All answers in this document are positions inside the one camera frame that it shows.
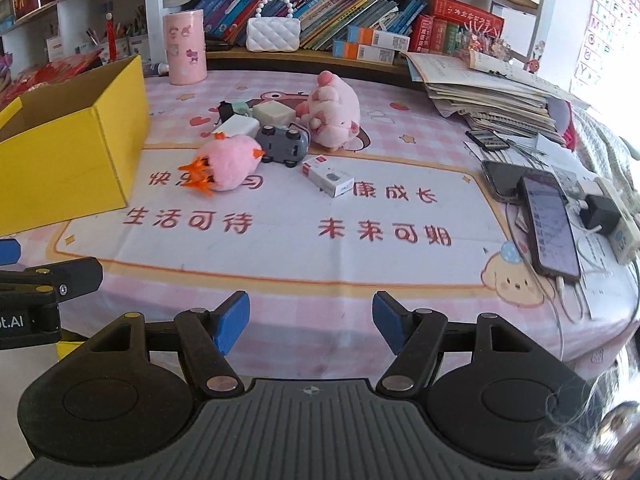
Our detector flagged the grey blanket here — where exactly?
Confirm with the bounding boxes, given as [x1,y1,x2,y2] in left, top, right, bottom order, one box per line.
[570,105,640,181]

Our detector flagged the white charging cable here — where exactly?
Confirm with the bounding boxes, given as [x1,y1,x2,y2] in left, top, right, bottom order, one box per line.
[550,275,591,361]

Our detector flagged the wooden bookshelf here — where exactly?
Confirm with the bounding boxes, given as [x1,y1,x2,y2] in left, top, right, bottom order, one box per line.
[142,0,551,91]

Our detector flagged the red tassel pen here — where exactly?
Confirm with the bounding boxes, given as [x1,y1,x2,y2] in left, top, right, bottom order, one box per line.
[104,12,119,63]

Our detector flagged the red boxed book set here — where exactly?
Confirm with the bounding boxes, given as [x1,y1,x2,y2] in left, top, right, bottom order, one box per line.
[410,0,506,56]

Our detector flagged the white power strip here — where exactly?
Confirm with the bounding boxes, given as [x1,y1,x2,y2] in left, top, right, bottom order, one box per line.
[595,177,640,266]

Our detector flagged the alphabet wall poster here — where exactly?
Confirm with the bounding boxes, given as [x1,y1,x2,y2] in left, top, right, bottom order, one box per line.
[570,0,640,106]

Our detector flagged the red festive packets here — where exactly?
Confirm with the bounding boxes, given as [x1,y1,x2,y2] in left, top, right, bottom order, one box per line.
[0,50,103,98]

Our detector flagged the yellow cardboard box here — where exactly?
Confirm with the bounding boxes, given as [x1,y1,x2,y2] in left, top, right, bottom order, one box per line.
[0,55,152,237]

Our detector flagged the black charger plug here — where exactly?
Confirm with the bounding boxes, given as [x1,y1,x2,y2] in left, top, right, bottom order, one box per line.
[580,195,623,235]

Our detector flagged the white rounded box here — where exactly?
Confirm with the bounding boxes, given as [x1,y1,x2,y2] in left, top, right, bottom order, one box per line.
[252,101,296,126]

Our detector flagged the row of colourful books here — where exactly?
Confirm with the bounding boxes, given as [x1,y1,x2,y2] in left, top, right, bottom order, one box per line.
[202,0,428,51]

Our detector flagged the grey toy car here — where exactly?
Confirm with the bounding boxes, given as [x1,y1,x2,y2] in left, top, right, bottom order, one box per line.
[256,124,312,167]

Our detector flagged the white box with red edge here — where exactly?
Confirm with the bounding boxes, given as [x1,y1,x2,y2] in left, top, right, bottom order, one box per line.
[300,155,355,198]

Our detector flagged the orange and white carton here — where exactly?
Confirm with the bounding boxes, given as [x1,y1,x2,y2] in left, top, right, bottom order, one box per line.
[334,40,396,64]
[346,25,411,52]

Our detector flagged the dark smartphone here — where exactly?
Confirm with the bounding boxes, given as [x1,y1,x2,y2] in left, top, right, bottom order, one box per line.
[482,160,561,203]

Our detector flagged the white shelf unit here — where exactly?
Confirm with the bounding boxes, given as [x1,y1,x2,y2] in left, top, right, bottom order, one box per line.
[0,0,148,81]

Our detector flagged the pink plush chick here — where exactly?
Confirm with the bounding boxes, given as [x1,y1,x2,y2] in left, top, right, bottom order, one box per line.
[179,132,265,196]

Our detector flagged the black smartphone lit screen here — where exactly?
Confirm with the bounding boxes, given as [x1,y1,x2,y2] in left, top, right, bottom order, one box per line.
[516,170,583,281]

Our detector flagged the stack of papers and booklets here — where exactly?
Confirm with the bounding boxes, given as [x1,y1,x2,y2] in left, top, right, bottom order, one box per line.
[405,51,591,141]

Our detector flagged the pen holders with pens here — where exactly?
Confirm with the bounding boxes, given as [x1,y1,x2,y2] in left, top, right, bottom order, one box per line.
[85,10,148,61]

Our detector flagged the black calculator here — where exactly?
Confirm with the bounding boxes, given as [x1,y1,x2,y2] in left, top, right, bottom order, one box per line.
[466,130,511,151]

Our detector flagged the pink cylinder container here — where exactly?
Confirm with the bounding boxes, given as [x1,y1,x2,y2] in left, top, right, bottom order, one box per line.
[162,8,208,86]

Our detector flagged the pink plush pig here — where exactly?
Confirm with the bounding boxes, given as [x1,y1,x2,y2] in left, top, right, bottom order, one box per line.
[295,71,362,151]

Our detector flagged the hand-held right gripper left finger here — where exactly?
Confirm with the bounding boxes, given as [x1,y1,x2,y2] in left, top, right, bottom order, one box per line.
[75,290,250,396]

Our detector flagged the white quilted handbag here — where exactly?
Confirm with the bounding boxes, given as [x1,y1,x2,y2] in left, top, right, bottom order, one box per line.
[246,0,302,53]

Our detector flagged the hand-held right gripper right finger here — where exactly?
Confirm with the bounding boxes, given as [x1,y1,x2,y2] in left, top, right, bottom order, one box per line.
[372,290,556,396]

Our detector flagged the pink pouch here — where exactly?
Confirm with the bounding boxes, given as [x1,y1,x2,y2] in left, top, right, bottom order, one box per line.
[547,97,576,151]

